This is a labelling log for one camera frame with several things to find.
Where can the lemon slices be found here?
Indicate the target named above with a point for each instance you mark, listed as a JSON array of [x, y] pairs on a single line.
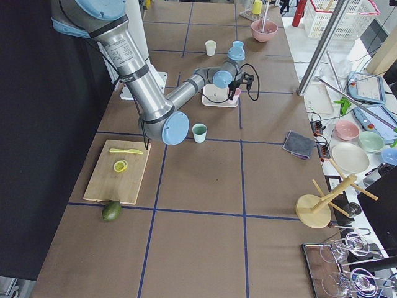
[[120, 166]]

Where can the grey folded cloth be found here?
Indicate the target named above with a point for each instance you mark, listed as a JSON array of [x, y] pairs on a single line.
[[298, 145]]

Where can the aluminium frame post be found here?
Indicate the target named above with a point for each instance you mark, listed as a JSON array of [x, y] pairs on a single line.
[[326, 38]]

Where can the blue teach pendant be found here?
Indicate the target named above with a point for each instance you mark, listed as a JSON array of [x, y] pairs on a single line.
[[367, 88], [371, 123]]

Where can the green avocado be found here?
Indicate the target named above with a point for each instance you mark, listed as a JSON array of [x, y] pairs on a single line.
[[111, 210]]

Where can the pink side bowl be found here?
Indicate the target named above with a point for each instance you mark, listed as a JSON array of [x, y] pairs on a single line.
[[346, 130]]

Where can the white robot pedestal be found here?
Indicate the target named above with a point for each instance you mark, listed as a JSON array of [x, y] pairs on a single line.
[[134, 12]]

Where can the wooden cutting board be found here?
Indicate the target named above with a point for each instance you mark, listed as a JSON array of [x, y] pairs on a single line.
[[105, 184]]

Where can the spare cream tray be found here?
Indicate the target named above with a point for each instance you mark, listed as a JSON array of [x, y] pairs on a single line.
[[317, 98]]

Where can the cream cup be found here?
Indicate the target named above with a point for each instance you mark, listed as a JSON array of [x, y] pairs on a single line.
[[210, 47]]

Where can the pink bowl with ice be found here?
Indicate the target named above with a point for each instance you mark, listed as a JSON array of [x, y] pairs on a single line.
[[266, 34]]

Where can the green cup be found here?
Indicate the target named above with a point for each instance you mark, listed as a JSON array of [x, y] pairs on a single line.
[[199, 132]]

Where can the yellow plastic knife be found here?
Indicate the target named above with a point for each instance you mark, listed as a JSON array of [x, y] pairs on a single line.
[[132, 151]]

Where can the blue side bowl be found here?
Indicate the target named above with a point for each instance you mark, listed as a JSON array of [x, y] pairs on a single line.
[[389, 155]]

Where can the yellow cup on rack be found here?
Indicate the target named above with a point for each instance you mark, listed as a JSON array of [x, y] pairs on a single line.
[[256, 8]]

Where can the green clamp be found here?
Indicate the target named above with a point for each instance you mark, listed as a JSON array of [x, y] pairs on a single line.
[[345, 104]]

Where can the cream rabbit tray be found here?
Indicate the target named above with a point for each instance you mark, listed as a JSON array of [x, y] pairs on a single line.
[[214, 96]]

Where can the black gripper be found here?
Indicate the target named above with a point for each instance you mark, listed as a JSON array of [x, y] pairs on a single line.
[[231, 87]]

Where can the metal tongs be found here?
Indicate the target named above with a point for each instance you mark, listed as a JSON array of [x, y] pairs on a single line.
[[264, 17]]

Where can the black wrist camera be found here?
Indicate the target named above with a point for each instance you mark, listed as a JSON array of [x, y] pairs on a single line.
[[246, 79]]

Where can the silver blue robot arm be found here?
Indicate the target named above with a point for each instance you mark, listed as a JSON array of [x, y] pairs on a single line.
[[107, 23]]

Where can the wooden cup rack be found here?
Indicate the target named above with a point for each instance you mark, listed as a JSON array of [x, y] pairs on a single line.
[[314, 211]]

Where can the lower wine glass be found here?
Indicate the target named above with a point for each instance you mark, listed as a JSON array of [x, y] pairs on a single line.
[[358, 281]]

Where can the upper wine glass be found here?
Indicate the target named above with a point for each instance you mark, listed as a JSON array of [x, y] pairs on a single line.
[[337, 251]]

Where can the green side bowl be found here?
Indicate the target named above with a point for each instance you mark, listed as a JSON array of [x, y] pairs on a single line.
[[370, 141]]

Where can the wine glass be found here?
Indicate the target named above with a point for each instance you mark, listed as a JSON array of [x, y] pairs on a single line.
[[337, 251], [358, 281]]

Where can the cream side plate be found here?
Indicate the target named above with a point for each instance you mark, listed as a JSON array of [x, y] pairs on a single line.
[[350, 158]]

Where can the pink cup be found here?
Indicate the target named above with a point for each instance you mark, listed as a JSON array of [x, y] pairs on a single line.
[[233, 101]]

